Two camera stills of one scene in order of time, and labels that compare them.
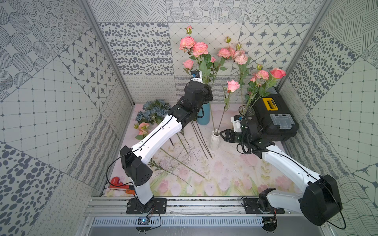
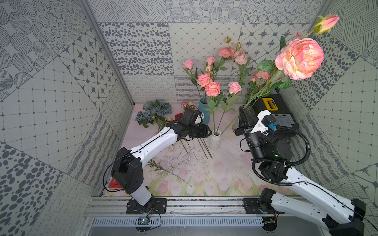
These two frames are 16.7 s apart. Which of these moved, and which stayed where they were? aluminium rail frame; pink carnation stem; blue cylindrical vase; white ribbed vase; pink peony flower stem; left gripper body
Moved: left gripper body
Stayed: pink carnation stem; blue cylindrical vase; white ribbed vase; pink peony flower stem; aluminium rail frame
